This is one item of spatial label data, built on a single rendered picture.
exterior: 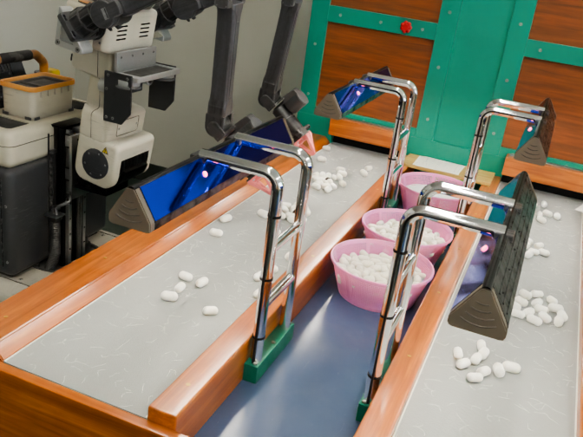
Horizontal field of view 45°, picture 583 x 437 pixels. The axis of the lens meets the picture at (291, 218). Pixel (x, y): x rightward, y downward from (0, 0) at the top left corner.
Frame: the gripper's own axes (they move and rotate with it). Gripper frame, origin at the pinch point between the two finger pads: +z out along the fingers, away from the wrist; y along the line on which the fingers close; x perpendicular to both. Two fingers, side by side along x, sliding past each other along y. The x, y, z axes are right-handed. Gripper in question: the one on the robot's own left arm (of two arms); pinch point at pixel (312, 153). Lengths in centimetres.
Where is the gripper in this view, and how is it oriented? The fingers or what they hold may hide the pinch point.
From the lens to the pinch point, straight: 244.3
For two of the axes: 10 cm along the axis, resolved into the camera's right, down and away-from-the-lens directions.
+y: 3.8, -3.1, 8.7
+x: -7.0, 5.2, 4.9
